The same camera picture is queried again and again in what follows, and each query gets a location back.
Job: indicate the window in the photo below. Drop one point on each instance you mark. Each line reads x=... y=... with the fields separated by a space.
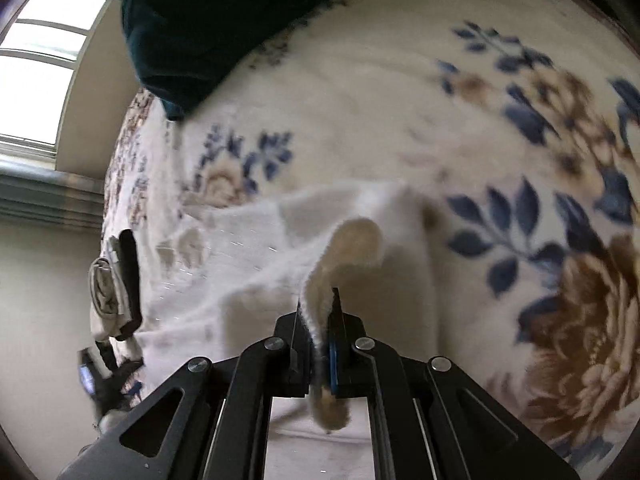
x=35 y=85

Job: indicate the grey window sill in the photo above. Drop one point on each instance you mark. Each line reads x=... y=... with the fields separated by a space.
x=45 y=190

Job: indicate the white knit sweater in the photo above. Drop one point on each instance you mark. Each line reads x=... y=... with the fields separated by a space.
x=240 y=260

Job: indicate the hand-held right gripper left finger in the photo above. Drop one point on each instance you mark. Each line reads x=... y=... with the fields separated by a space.
x=293 y=355

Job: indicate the dark teal pillow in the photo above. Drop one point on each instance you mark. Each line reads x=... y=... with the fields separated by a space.
x=210 y=25

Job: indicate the floral plush blanket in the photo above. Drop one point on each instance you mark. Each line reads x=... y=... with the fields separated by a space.
x=380 y=110

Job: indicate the folded beige cloth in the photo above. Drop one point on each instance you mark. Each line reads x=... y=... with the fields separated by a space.
x=105 y=285

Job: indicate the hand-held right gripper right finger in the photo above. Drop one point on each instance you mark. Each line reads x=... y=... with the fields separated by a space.
x=334 y=360

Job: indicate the folded black cloth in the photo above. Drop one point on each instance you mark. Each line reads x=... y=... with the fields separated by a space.
x=129 y=265

